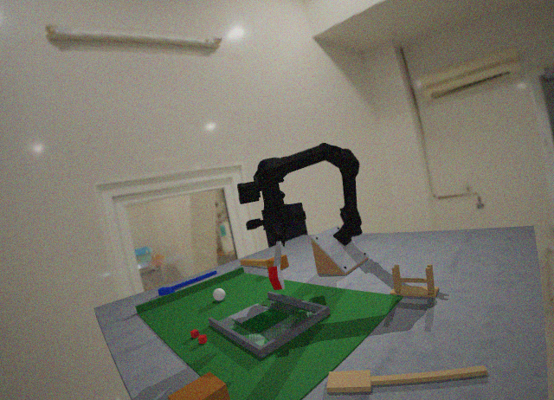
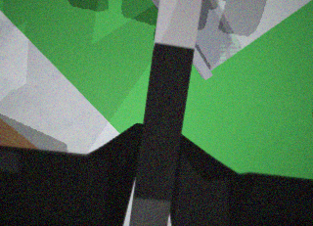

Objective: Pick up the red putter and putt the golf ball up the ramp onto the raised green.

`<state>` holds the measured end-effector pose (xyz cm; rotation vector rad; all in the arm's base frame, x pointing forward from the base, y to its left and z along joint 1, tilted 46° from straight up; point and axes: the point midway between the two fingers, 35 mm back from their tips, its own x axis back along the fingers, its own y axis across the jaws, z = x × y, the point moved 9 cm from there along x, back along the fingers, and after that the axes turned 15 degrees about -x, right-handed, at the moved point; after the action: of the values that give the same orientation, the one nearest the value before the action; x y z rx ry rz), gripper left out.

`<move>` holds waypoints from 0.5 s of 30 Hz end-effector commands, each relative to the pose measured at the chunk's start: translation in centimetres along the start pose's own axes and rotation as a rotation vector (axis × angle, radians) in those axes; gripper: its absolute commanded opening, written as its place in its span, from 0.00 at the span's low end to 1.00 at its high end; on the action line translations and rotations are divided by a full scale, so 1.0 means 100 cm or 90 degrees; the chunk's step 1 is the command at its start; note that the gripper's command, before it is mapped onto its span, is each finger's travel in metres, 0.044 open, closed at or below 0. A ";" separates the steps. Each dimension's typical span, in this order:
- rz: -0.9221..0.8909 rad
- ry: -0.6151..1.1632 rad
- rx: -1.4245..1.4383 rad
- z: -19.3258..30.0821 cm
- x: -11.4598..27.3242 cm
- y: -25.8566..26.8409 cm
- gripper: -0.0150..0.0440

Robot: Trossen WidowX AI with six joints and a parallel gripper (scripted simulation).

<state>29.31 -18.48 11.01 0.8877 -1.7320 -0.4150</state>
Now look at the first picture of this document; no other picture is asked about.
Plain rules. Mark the blue putter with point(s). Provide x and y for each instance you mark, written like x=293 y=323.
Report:
x=169 y=290

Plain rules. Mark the white golf ball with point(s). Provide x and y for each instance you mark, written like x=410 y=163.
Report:
x=219 y=294

